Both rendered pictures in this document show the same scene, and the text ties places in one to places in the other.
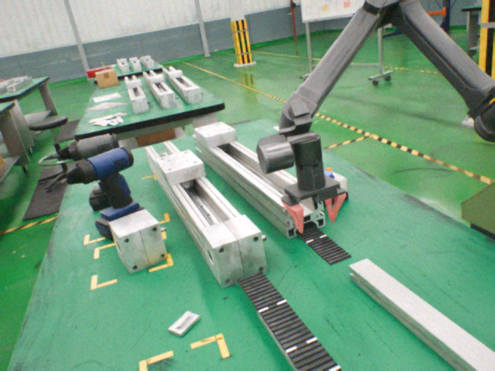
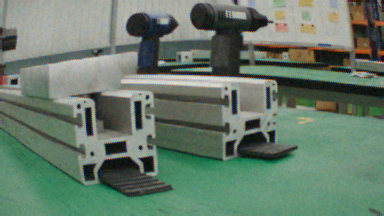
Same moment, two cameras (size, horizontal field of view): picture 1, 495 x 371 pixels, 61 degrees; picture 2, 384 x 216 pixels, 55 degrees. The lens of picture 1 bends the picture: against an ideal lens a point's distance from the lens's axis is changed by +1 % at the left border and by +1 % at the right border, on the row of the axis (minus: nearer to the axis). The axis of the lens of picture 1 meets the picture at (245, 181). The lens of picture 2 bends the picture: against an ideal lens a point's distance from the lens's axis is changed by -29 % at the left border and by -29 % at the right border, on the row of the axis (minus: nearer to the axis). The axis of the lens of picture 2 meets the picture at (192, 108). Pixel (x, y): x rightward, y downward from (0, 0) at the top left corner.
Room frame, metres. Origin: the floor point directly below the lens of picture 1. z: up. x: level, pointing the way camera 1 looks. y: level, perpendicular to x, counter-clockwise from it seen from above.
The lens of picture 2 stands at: (2.06, 0.02, 0.91)
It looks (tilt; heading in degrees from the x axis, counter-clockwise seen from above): 7 degrees down; 158
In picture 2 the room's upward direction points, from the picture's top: 2 degrees counter-clockwise
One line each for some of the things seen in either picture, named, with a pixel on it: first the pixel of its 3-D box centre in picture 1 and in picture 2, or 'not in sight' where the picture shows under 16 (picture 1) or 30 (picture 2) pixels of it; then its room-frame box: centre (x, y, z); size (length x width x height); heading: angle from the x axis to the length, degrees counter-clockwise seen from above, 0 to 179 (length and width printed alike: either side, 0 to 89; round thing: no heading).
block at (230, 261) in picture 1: (239, 248); not in sight; (0.74, 0.04, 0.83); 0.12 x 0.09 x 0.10; 108
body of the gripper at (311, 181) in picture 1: (310, 177); not in sight; (0.79, -0.13, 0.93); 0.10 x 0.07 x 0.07; 108
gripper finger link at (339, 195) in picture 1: (324, 204); not in sight; (0.80, -0.16, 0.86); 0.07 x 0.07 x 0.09; 18
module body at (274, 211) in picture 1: (242, 168); (23, 110); (1.22, 0.00, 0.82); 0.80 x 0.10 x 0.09; 18
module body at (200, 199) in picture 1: (184, 185); (93, 100); (1.16, 0.18, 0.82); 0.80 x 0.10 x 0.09; 18
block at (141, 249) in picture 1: (143, 238); not in sight; (0.86, 0.26, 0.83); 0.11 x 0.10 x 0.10; 117
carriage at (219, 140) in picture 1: (215, 138); (61, 87); (1.46, 0.08, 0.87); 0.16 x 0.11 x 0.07; 18
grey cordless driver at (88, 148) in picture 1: (93, 173); (242, 56); (1.23, 0.46, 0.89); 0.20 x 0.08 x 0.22; 102
